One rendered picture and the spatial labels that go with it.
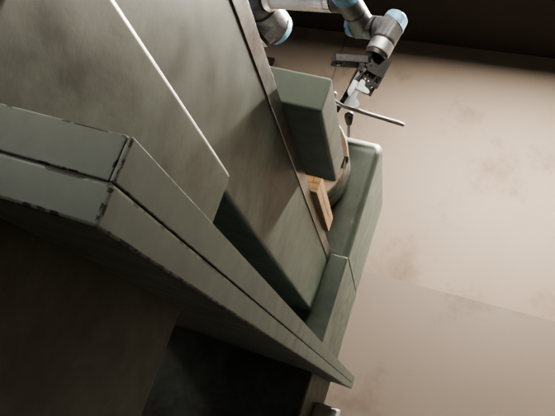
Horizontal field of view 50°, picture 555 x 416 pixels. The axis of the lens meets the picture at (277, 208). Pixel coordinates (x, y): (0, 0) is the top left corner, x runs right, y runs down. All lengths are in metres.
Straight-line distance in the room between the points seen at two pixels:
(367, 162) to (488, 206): 2.41
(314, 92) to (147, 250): 0.65
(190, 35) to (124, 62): 0.17
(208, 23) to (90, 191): 0.39
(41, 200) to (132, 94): 0.20
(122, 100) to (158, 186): 0.16
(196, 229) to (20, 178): 0.11
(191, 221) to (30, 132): 0.10
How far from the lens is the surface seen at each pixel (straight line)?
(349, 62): 1.88
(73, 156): 0.27
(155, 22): 0.54
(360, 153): 1.88
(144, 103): 0.47
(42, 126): 0.29
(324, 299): 1.75
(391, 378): 3.97
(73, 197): 0.26
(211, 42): 0.65
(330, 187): 1.68
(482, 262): 4.10
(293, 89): 0.93
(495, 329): 4.00
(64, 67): 0.39
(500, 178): 4.29
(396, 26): 1.95
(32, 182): 0.28
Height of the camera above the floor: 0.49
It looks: 15 degrees up
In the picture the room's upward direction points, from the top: 19 degrees clockwise
